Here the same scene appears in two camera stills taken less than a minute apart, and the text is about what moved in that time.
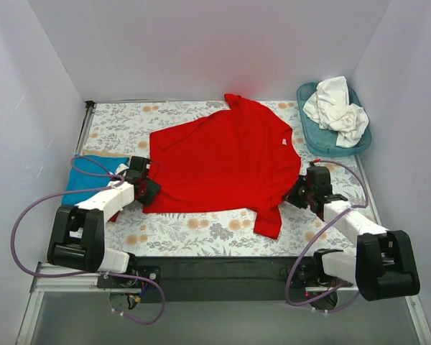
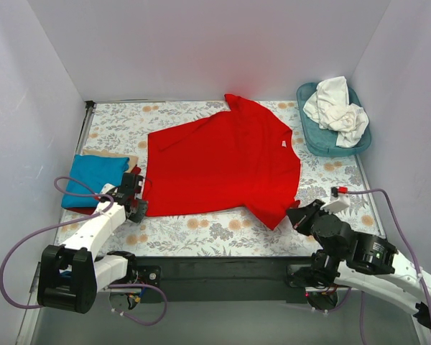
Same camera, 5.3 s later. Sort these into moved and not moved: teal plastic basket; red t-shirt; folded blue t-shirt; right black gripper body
Moved: right black gripper body
Not moved: red t-shirt; folded blue t-shirt; teal plastic basket
